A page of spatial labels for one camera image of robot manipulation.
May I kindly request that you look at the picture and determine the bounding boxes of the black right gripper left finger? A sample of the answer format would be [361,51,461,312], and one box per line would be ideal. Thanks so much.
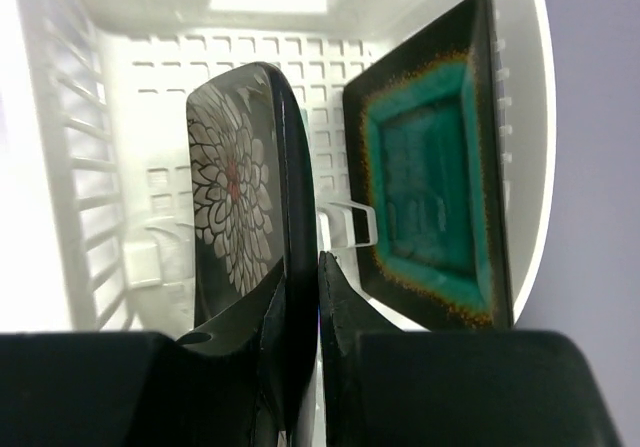
[1,272,283,446]

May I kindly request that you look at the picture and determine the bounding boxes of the pale green plate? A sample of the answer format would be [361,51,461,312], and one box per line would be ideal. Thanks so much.
[301,109,311,135]

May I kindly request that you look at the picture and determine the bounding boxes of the white plastic dish rack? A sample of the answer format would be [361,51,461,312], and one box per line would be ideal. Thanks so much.
[1,0,556,342]

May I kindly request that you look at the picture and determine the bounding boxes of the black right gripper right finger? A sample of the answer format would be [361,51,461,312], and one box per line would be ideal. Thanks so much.
[318,252,620,446]

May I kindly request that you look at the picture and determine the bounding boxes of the small black floral plate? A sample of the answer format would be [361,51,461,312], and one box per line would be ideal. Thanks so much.
[181,62,318,446]

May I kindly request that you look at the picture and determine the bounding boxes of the black teal square plate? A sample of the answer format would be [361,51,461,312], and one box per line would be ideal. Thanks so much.
[342,0,514,330]

